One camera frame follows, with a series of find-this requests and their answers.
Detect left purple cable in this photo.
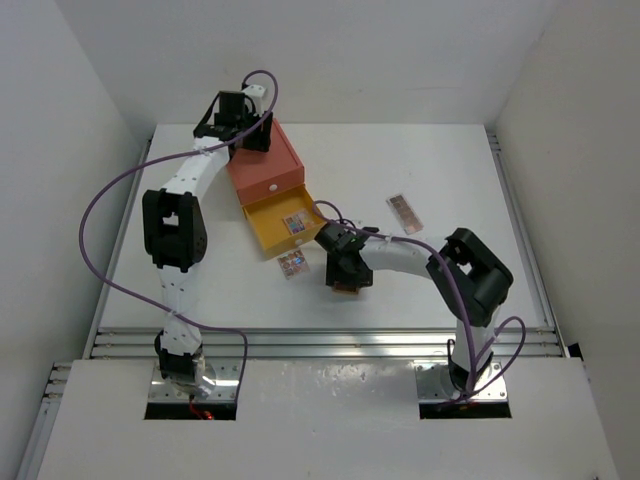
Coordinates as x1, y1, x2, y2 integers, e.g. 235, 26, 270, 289
78, 70, 281, 401

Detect white front cover panel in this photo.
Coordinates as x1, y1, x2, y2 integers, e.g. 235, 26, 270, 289
39, 358, 617, 479

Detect orange drawer box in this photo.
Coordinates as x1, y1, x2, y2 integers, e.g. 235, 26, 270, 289
227, 120, 305, 205

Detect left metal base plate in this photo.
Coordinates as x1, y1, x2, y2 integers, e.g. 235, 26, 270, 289
147, 361, 240, 404

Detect purple cable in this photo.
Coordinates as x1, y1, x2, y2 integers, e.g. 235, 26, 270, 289
78, 70, 281, 401
312, 200, 526, 404

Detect metal base plate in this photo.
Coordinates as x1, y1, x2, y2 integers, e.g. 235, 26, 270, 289
147, 361, 240, 404
416, 360, 509, 402

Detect long brown eyeshadow palette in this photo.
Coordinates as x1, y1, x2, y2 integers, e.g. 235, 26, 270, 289
386, 194, 424, 235

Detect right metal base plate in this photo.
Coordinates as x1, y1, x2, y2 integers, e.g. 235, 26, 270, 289
416, 360, 509, 402

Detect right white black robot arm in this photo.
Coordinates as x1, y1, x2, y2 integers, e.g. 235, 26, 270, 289
315, 222, 514, 394

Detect round-pan eyeshadow palette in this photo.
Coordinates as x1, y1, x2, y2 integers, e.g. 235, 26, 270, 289
277, 250, 310, 280

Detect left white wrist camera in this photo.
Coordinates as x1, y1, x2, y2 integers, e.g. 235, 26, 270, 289
241, 84, 267, 116

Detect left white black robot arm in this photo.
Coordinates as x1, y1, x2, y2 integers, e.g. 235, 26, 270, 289
142, 84, 273, 399

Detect colourful eyeshadow palette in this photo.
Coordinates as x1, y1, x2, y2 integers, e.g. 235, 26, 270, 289
283, 209, 315, 235

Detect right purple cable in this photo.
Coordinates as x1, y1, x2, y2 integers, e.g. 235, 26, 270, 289
312, 200, 526, 404

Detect brown quad eyeshadow palette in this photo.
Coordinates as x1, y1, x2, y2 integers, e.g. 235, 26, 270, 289
332, 285, 360, 296

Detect yellow drawer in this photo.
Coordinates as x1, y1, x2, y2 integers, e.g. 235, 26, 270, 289
243, 185, 325, 259

